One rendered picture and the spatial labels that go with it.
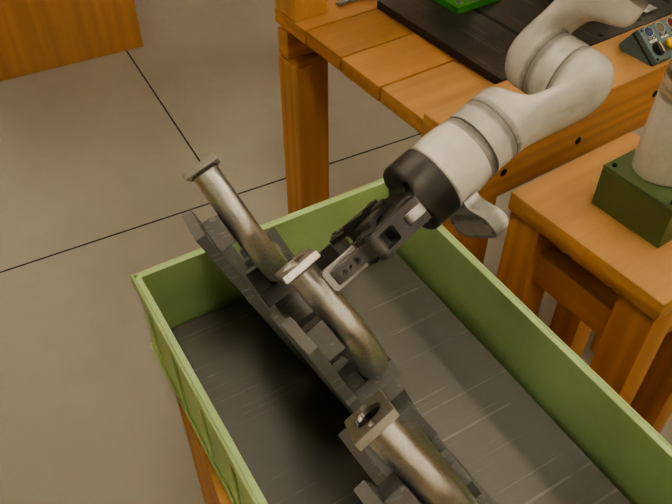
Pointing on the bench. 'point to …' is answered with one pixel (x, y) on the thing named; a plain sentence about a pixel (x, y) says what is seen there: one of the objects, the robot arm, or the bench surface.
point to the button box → (639, 43)
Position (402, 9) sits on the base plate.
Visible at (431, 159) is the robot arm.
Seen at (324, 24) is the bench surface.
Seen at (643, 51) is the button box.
